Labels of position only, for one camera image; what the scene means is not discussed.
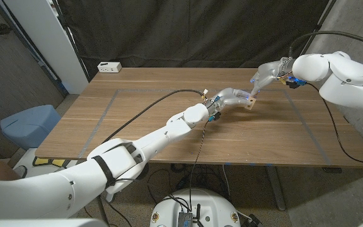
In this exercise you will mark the black curtain backdrop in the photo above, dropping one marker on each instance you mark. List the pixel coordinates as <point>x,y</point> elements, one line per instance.
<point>194,31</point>

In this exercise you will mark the blue padded stool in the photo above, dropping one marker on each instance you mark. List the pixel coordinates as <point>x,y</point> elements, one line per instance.
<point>27,126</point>

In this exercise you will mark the white cabinet panel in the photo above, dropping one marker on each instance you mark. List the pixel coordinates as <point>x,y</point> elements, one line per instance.
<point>49,41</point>

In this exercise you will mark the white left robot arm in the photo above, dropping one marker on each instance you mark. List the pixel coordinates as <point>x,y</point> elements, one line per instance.
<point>156,142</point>

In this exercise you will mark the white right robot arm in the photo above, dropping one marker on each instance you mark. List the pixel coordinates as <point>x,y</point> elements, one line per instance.
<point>342,79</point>

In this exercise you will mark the grey black sneaker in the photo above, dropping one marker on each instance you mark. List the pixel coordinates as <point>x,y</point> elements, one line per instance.
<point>21,171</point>

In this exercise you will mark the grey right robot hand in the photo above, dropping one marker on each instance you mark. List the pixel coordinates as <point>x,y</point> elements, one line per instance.
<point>268,74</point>

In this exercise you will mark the black wall rail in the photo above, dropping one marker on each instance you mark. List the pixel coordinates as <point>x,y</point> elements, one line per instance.
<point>27,47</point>

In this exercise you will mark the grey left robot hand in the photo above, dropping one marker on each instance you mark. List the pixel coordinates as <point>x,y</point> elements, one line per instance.
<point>228,98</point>

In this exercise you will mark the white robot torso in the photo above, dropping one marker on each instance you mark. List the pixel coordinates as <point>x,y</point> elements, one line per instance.
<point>206,205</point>

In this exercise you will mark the small wooden block with holes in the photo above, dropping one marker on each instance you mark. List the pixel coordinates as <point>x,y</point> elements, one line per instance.
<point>250,103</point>

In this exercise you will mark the grey electronics box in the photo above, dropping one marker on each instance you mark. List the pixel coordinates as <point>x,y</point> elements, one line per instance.
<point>185,219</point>

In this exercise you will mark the grey table leg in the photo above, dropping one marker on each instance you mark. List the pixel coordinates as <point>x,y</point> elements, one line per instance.
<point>276,189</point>

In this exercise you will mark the black frame pole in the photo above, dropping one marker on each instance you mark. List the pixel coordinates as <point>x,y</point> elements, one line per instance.
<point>71,41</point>
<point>321,15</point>

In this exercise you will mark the white power strip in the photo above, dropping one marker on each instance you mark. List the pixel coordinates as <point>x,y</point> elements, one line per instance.
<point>109,67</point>

